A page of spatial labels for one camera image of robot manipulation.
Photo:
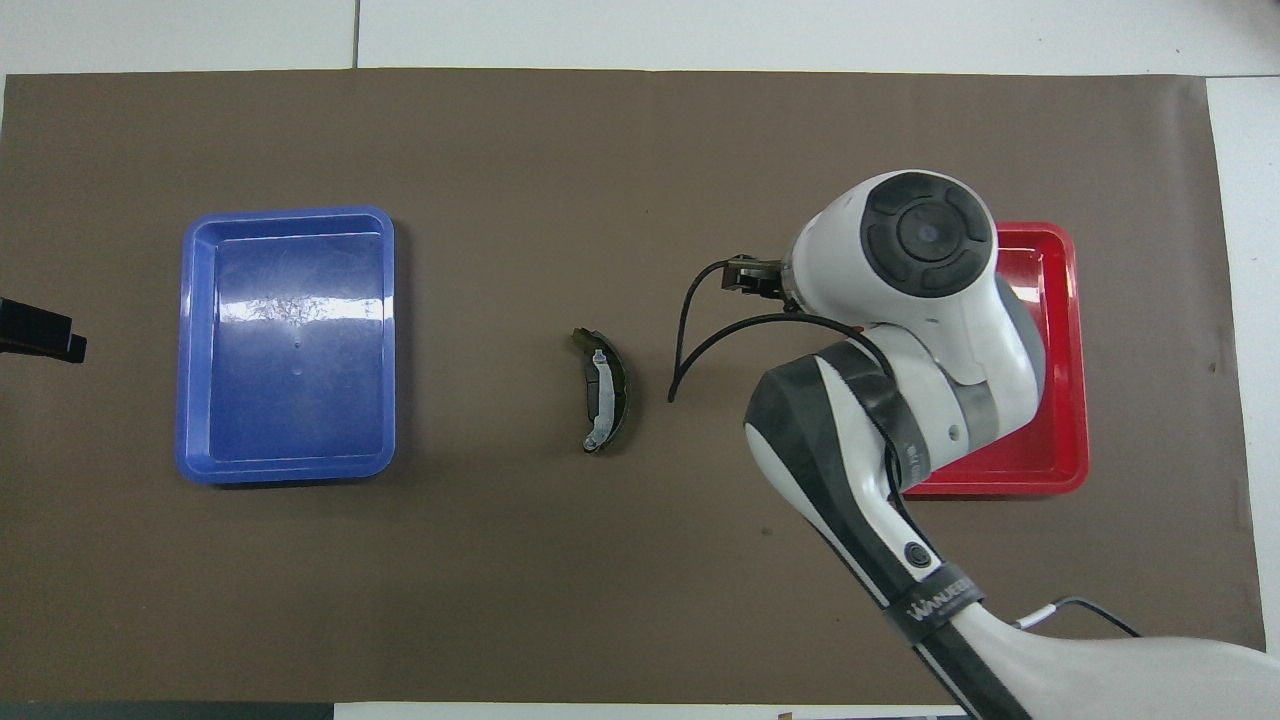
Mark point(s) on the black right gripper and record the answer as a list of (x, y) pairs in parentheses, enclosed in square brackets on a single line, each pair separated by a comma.
[(758, 277)]

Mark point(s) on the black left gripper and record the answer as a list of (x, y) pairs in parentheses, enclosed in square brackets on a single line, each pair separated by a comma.
[(35, 328)]

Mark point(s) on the curved dark brake shoe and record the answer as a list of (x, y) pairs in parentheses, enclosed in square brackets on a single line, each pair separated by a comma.
[(601, 395)]

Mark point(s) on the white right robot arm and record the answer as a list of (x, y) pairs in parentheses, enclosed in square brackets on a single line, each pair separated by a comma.
[(930, 330)]

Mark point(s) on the blue plastic tray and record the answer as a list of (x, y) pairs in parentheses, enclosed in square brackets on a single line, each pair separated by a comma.
[(290, 400)]

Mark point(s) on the brown table mat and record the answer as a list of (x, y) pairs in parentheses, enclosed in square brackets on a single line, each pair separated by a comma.
[(500, 580)]

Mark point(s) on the red plastic tray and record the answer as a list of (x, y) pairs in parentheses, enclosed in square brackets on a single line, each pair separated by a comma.
[(1060, 400)]

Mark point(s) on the small dark brake pad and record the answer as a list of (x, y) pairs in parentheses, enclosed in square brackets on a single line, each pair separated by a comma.
[(589, 392)]

